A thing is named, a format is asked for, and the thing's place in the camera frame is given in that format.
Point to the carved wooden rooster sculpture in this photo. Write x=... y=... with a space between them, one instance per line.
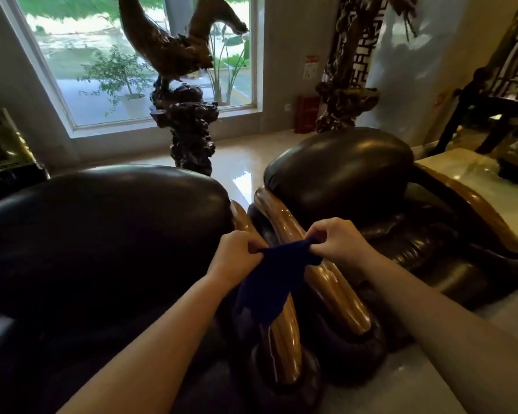
x=183 y=81

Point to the red fire extinguisher box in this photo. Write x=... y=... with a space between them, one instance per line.
x=306 y=114

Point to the window with white frame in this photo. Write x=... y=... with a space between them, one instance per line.
x=129 y=60

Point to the dark glass cabinet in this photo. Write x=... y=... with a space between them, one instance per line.
x=6 y=155

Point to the dark wooden chair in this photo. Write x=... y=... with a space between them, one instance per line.
x=496 y=81

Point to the person's right forearm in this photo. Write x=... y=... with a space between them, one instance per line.
x=447 y=327

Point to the person's right hand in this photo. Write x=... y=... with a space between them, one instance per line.
x=342 y=241

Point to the dark blue cloth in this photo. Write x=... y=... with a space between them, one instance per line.
x=273 y=278

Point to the carved dark wood root sculpture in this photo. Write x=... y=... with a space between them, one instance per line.
x=354 y=60

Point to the person's left forearm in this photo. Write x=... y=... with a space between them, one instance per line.
x=149 y=347

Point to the person's left fingers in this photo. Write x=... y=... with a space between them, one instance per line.
x=252 y=245

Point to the person's left hand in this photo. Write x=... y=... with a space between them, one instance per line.
x=233 y=257

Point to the red and white wall sign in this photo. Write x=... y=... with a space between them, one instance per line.
x=311 y=66

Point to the dark leather armchair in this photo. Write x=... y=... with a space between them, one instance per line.
x=99 y=275
x=371 y=219

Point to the person's right fingers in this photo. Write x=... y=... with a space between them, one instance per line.
x=317 y=239

